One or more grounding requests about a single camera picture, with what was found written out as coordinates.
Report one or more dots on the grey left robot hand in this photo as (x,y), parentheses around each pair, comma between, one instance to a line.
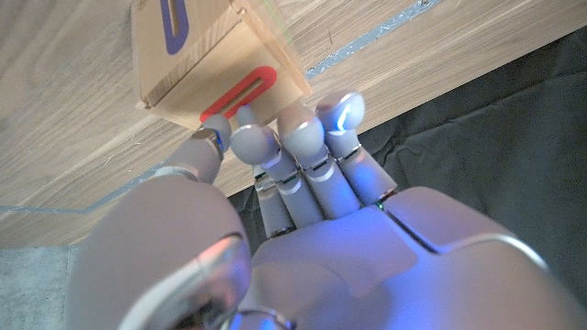
(344,256)

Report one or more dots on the wooden slotted cube box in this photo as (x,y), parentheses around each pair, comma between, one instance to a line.
(206,69)

